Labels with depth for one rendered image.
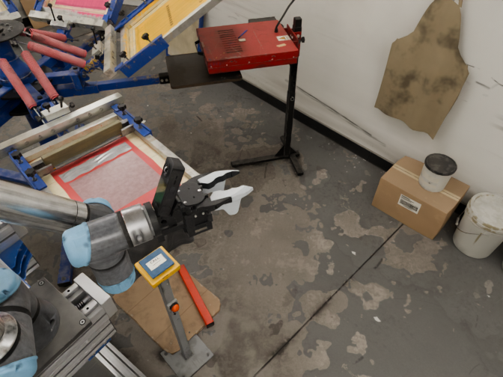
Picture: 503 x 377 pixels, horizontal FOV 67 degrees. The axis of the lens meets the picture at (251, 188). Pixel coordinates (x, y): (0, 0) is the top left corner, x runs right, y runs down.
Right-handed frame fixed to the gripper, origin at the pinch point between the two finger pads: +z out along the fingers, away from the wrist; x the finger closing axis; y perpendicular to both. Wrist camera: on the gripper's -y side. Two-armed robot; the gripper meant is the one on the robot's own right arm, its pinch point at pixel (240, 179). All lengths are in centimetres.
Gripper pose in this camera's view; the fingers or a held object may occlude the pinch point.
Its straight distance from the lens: 79.8
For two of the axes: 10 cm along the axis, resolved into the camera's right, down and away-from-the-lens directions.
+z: 8.9, -3.3, 3.1
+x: 4.5, 5.5, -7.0
